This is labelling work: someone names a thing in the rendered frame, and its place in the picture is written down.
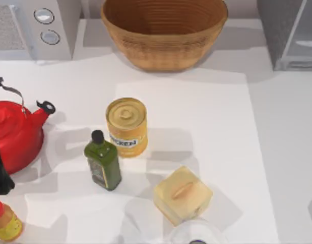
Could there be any green bottle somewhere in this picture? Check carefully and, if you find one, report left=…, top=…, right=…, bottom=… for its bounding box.
left=83, top=130, right=122, bottom=192

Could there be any yellow can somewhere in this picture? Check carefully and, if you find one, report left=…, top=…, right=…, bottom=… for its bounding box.
left=105, top=97, right=148, bottom=159

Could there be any yellow bottle with red cap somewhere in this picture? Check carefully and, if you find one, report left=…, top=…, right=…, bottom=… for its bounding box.
left=0, top=199, right=23, bottom=242

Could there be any round microwave knob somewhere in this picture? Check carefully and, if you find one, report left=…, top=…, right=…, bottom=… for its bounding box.
left=34, top=8, right=55, bottom=25
left=40, top=29, right=61, bottom=45

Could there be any woven brown basket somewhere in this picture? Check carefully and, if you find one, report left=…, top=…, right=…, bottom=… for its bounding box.
left=100, top=0, right=229, bottom=73

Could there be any pale microwave oven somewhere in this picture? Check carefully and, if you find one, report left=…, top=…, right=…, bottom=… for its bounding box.
left=0, top=0, right=82, bottom=62

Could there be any clear glass jar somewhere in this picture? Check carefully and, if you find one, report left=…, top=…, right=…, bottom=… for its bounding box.
left=170, top=219, right=227, bottom=244

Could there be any red kettle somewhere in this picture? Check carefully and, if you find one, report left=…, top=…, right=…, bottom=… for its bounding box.
left=0, top=75, right=56, bottom=175

